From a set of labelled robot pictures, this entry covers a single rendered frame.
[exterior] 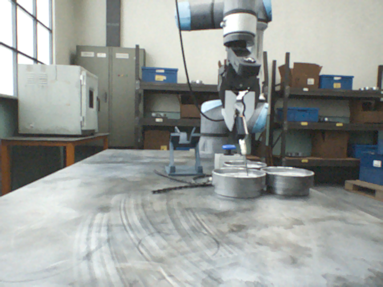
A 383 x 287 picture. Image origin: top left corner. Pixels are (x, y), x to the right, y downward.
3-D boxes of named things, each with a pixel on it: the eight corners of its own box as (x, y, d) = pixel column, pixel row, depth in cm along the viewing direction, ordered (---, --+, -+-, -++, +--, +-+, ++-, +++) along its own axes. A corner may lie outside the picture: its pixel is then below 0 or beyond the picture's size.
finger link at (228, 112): (227, 130, 70) (231, 93, 69) (233, 131, 64) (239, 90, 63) (215, 129, 69) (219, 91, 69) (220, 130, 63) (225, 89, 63)
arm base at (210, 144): (194, 154, 124) (194, 131, 123) (227, 155, 125) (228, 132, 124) (198, 158, 109) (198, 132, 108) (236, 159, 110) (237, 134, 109)
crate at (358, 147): (371, 156, 477) (372, 143, 476) (388, 159, 439) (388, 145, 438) (341, 156, 475) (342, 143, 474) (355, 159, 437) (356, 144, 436)
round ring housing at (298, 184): (313, 188, 61) (314, 169, 61) (312, 199, 52) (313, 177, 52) (264, 183, 66) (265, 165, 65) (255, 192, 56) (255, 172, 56)
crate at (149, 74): (175, 87, 442) (175, 73, 440) (178, 83, 404) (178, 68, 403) (142, 85, 434) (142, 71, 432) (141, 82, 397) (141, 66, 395)
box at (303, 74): (323, 89, 423) (325, 64, 421) (287, 87, 413) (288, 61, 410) (307, 92, 464) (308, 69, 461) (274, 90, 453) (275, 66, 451)
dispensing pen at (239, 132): (243, 169, 57) (232, 103, 65) (238, 177, 60) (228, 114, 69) (254, 169, 57) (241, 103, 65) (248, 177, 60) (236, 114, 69)
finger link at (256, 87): (259, 109, 66) (257, 71, 65) (261, 109, 64) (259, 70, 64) (239, 110, 65) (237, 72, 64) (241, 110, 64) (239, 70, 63)
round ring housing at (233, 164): (229, 175, 75) (230, 159, 75) (269, 179, 71) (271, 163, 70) (215, 181, 66) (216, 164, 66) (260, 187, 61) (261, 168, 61)
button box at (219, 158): (243, 172, 80) (244, 155, 79) (218, 172, 79) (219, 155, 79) (236, 167, 88) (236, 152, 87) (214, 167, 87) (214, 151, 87)
